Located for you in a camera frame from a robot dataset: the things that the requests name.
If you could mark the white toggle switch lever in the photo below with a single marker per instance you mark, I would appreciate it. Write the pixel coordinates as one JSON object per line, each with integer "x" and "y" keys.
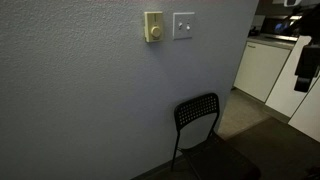
{"x": 180, "y": 25}
{"x": 188, "y": 27}

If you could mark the beige wall thermostat dial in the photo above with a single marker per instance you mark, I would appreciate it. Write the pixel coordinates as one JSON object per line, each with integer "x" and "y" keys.
{"x": 153, "y": 26}

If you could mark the black perforated metal chair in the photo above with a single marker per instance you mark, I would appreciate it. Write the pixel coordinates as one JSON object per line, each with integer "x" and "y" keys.
{"x": 196, "y": 108}

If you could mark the white base cabinet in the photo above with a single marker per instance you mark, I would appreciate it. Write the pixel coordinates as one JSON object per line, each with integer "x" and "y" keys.
{"x": 260, "y": 68}

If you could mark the low white cabinet panel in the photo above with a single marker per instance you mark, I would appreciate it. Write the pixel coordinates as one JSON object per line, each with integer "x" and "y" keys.
{"x": 308, "y": 116}

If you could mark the small dark countertop object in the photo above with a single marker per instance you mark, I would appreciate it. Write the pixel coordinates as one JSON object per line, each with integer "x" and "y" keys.
{"x": 253, "y": 32}

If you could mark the dark microwave oven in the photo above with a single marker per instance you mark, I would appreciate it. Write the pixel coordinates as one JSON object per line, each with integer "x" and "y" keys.
{"x": 270, "y": 25}

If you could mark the white double switch plate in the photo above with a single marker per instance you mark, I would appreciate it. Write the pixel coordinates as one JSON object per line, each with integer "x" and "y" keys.
{"x": 183, "y": 34}

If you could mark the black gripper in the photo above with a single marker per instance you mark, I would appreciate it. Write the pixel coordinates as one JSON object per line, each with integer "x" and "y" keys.
{"x": 308, "y": 65}

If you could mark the tall white cabinet panel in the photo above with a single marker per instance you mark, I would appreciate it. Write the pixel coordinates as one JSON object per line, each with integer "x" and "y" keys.
{"x": 283, "y": 90}

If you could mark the grey kitchen countertop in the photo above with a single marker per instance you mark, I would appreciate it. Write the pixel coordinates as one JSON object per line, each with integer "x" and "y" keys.
{"x": 270, "y": 41}

